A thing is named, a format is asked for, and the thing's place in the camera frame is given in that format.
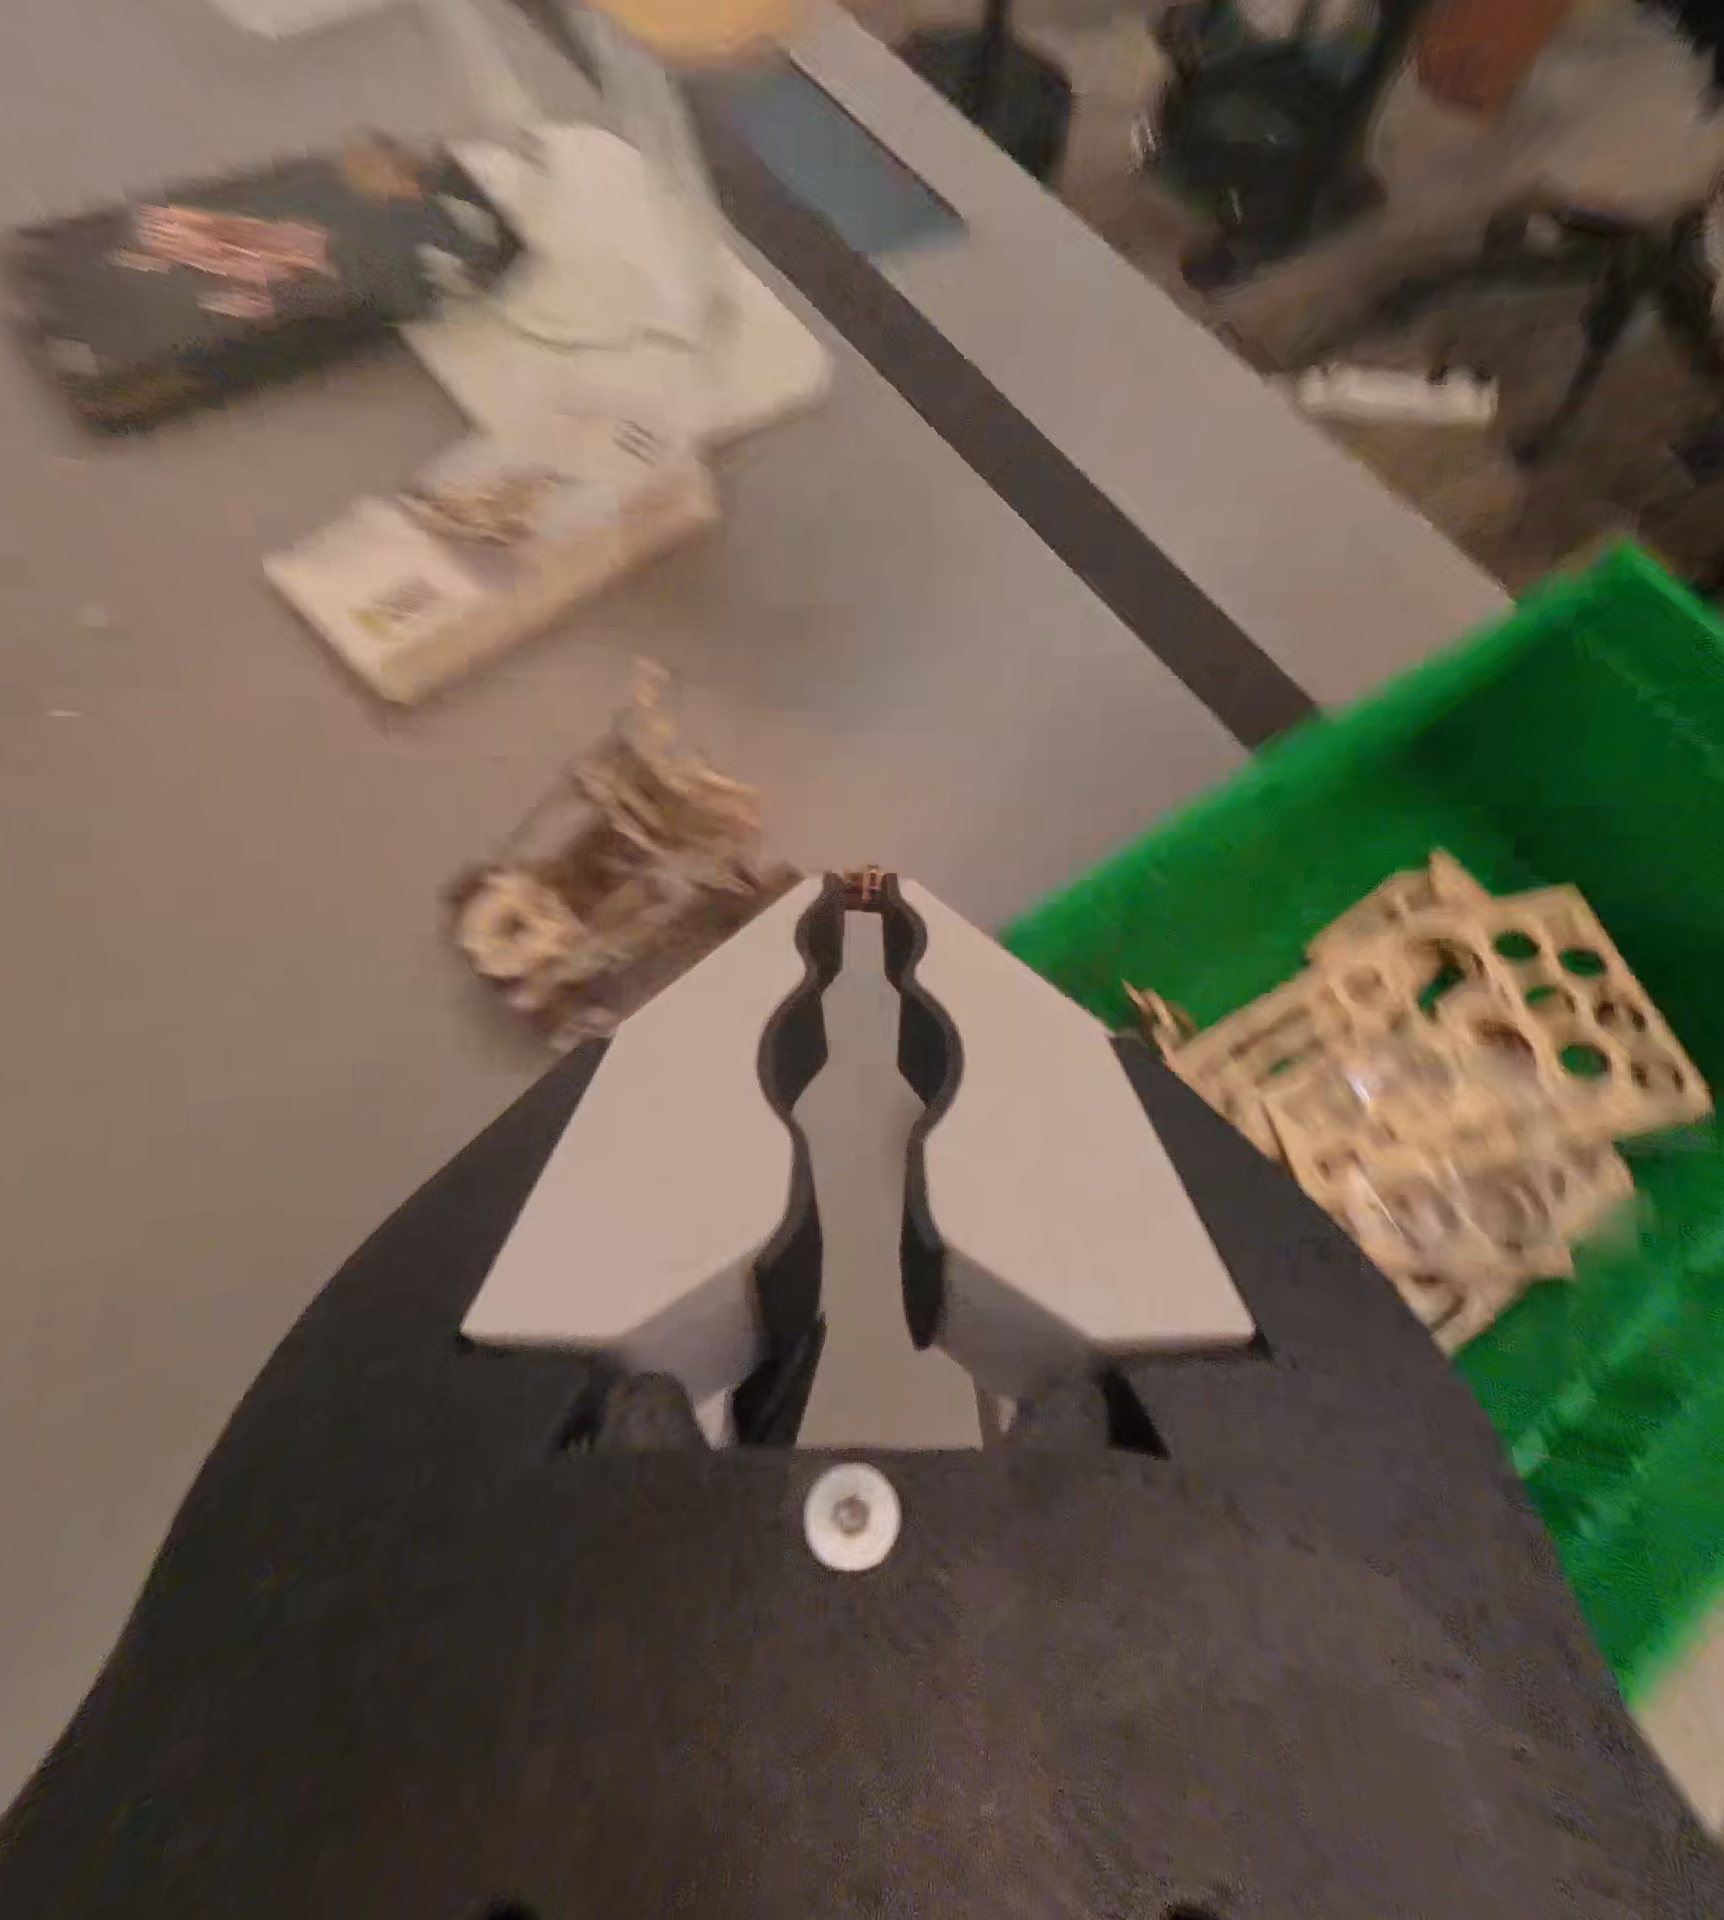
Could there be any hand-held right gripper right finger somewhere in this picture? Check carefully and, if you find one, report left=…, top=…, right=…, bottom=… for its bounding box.
left=884, top=874, right=1262, bottom=1389

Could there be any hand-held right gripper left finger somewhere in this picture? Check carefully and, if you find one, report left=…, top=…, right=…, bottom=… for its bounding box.
left=460, top=874, right=829, bottom=1445

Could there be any wooden buggy model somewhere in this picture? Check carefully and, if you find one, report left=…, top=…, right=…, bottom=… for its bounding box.
left=441, top=658, right=806, bottom=1047

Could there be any white instruction booklet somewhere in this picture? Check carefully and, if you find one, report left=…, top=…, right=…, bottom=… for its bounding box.
left=261, top=421, right=724, bottom=711

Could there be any black model kit box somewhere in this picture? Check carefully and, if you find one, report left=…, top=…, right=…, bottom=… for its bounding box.
left=0, top=132, right=529, bottom=440

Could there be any pile of plywood part sheets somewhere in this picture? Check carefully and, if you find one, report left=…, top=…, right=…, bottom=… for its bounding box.
left=1121, top=845, right=1714, bottom=1355

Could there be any green plastic bin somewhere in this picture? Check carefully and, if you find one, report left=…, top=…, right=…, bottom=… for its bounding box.
left=1001, top=537, right=1724, bottom=1716

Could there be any wooden book stand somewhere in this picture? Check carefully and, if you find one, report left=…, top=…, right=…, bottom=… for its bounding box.
left=397, top=0, right=836, bottom=470

